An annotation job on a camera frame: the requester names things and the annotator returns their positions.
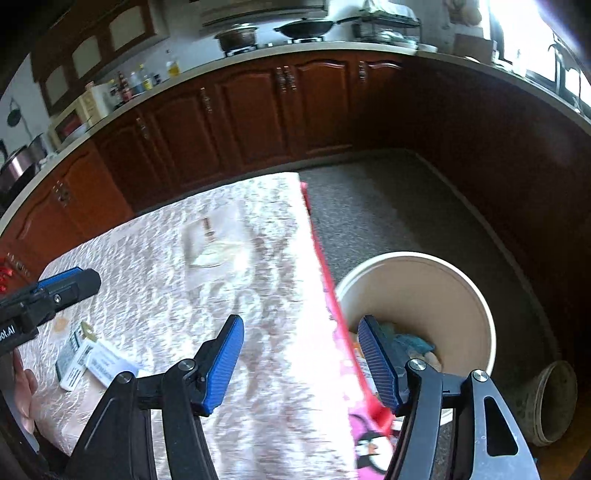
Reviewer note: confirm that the black range hood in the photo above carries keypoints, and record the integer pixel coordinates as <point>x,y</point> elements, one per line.
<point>225,12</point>

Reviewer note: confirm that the brown clay pot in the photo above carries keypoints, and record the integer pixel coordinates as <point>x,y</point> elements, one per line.
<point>237,37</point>

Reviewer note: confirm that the cream microwave oven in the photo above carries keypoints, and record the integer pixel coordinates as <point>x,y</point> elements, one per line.
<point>86,110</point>

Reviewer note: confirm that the red tassel ornament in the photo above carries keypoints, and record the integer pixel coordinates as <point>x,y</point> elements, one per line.
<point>6,277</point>

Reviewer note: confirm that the white trash bin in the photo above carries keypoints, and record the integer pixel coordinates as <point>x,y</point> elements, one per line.
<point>425,296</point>

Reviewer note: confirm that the person left hand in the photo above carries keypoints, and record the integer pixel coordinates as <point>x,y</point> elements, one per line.
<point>26,386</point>

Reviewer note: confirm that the dark sauce bottle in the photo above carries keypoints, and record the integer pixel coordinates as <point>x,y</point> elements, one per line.
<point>124,89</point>

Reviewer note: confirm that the wooden cutting board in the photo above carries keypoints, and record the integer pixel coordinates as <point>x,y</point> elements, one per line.
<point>478,48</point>

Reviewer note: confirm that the red pink under cloth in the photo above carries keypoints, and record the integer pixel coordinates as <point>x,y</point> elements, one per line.
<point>369,420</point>

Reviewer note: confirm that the white green medicine box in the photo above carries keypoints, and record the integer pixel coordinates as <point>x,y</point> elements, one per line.
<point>70,364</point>

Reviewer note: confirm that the green plush towel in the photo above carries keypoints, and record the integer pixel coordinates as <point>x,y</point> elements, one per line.
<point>393,337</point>

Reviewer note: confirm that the black wok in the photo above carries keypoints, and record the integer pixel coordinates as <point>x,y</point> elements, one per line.
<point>308,28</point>

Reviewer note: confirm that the black dish rack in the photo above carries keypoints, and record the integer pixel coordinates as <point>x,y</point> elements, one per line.
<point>387,22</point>

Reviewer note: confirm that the pink embossed tablecloth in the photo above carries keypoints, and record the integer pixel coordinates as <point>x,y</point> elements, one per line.
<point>170,278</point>

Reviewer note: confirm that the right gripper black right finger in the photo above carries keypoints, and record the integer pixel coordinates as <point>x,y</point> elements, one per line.
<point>487,441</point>

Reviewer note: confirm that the white blue box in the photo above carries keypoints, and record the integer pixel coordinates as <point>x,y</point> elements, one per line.
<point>105,362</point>

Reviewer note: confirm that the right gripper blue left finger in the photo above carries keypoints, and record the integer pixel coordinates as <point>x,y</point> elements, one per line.
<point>116,442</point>

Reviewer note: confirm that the kitchen faucet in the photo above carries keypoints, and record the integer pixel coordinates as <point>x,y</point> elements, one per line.
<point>566,67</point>

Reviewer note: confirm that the old ceramic pot on floor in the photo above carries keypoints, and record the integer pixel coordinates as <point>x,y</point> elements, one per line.
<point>544,406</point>

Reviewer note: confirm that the silver rice cooker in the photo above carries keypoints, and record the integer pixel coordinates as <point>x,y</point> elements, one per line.
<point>20,167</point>

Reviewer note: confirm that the yellow oil bottle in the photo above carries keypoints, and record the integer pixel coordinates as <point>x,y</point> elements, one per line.
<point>172,66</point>

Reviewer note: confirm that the blue snack bag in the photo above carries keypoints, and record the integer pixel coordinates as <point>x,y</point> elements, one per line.
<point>413,344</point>

